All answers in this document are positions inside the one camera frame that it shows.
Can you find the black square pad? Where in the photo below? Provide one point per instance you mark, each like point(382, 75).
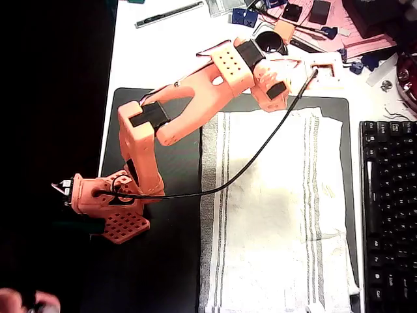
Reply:
point(292, 12)

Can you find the black dome on white base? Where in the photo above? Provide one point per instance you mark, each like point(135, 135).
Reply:
point(270, 40)

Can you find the clear plastic bag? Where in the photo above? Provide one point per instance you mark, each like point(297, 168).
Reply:
point(224, 6)

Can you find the dark desk mat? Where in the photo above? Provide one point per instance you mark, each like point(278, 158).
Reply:
point(182, 163)

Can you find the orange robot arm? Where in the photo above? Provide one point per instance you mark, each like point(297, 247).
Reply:
point(208, 107)

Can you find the black pen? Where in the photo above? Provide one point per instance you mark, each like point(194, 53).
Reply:
point(304, 45)

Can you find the black keyboard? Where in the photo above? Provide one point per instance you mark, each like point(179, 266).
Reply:
point(391, 212)

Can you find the metal allen key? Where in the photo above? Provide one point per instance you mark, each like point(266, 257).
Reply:
point(260, 26)

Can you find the dark red round object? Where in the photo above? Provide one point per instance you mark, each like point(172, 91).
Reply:
point(408, 71)

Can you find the orange block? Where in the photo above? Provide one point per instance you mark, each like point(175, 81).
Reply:
point(284, 31)

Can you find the pink paper stack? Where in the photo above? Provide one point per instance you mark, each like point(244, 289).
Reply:
point(358, 36)

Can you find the dark maroon box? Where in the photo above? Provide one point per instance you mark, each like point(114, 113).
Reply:
point(374, 16)

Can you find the small metal piece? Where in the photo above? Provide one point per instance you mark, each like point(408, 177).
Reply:
point(386, 85)

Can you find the dark blue printed part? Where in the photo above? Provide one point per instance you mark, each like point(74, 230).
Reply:
point(370, 62)

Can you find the clear plastic strip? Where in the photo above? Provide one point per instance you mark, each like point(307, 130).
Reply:
point(381, 70)

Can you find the white striped towel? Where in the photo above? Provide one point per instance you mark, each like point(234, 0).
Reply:
point(277, 212)

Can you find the black rectangular pad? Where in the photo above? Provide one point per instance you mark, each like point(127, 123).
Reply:
point(320, 12)

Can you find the person's hand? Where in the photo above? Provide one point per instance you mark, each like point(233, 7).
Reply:
point(11, 303)

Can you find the orange camera mount plate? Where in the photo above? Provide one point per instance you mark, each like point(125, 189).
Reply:
point(337, 60)

